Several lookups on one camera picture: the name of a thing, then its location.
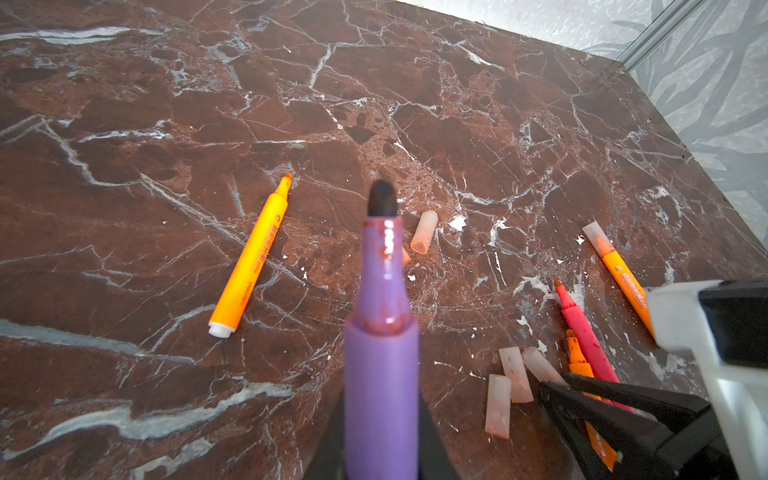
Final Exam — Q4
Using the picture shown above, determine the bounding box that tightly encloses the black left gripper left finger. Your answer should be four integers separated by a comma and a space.
303, 401, 347, 480

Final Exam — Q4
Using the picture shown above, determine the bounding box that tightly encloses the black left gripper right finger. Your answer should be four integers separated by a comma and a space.
418, 396, 459, 480

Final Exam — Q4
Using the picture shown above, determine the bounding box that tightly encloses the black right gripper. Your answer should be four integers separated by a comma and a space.
539, 373, 739, 479

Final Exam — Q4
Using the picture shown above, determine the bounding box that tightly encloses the purple highlighter pen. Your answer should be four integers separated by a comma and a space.
344, 180, 419, 479

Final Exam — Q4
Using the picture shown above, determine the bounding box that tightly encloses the orange highlighter pen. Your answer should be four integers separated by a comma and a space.
582, 221, 655, 336
208, 174, 293, 339

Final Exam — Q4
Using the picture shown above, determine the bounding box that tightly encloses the translucent pen cap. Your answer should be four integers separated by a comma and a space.
522, 347, 569, 387
485, 374, 511, 439
499, 347, 534, 404
410, 210, 438, 255

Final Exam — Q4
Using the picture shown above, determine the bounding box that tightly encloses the pink highlighter pen upper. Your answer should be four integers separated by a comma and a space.
554, 279, 620, 383

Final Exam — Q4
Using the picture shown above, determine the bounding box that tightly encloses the yellow-orange highlighter pen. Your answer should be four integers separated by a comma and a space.
565, 328, 619, 473

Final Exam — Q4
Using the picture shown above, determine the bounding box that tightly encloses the aluminium cage frame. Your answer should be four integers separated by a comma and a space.
616, 0, 704, 71

